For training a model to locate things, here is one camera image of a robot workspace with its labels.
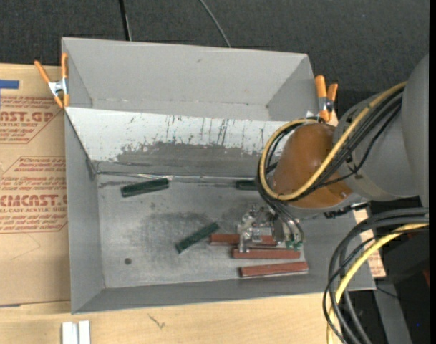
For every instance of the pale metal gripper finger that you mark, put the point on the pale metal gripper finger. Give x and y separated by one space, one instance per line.
243 241
257 235

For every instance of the red-brown flat block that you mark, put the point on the red-brown flat block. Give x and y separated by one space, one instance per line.
223 239
273 269
271 253

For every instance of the dark green flat block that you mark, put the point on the dark green flat block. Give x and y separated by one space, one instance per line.
245 185
145 187
197 237

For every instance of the grey metal bin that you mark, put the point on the grey metal bin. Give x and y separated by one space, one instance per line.
160 228

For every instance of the brown cardboard board, red print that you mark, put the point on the brown cardboard board, red print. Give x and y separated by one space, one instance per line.
31 192

